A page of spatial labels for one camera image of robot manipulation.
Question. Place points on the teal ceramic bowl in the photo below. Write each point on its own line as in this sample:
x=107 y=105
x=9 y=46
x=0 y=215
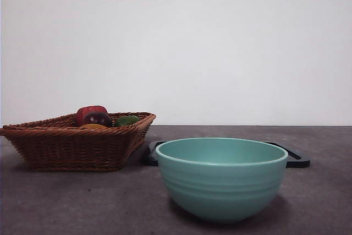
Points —
x=222 y=188

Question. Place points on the dark green rectangular tray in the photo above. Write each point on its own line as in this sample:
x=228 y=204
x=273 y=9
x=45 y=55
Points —
x=151 y=155

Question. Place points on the green avocado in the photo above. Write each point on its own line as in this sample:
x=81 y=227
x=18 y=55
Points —
x=126 y=120

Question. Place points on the red apple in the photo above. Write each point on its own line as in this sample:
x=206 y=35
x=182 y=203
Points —
x=88 y=111

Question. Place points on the brown wicker basket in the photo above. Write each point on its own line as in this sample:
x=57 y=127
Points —
x=74 y=147

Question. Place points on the dark purple plum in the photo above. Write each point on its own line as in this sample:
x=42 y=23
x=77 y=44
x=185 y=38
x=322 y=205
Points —
x=99 y=118

